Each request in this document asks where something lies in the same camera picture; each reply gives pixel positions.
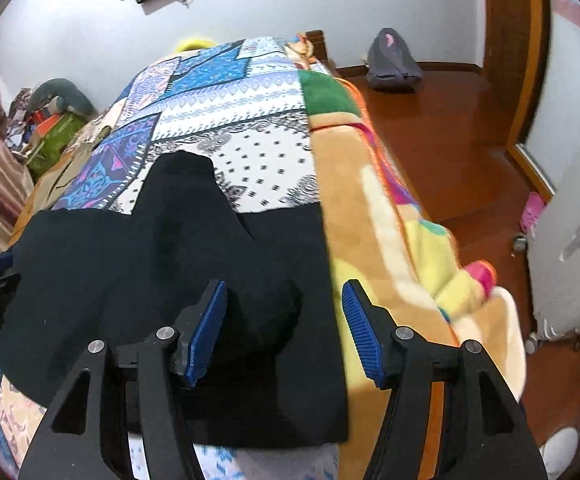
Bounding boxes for black pants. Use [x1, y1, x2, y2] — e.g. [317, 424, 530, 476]
[0, 150, 350, 448]

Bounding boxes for yellow foam tube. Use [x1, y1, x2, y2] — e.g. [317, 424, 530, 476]
[174, 35, 221, 53]

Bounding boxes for green basket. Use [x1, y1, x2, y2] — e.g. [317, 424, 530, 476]
[24, 112, 88, 181]

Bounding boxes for wooden bed frame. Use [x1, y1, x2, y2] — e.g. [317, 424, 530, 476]
[304, 30, 341, 78]

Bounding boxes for pink slipper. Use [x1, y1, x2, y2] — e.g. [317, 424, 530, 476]
[520, 191, 546, 235]

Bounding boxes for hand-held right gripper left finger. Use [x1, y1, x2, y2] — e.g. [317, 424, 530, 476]
[17, 280, 228, 480]

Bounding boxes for white suitcase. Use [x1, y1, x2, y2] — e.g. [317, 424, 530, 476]
[512, 91, 580, 356]

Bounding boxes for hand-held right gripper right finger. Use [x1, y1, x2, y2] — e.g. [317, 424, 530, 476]
[341, 280, 546, 480]

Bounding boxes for grey plush pillow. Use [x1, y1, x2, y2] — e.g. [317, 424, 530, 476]
[27, 78, 96, 116]

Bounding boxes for pile of printed cloths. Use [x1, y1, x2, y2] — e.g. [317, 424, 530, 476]
[5, 87, 41, 156]

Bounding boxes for orange printed fleece blanket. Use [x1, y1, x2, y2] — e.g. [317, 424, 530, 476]
[285, 32, 528, 480]

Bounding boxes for grey backpack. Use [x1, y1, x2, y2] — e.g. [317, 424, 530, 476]
[366, 28, 423, 92]

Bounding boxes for blue patchwork bedspread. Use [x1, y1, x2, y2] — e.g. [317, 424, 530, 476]
[0, 36, 341, 480]

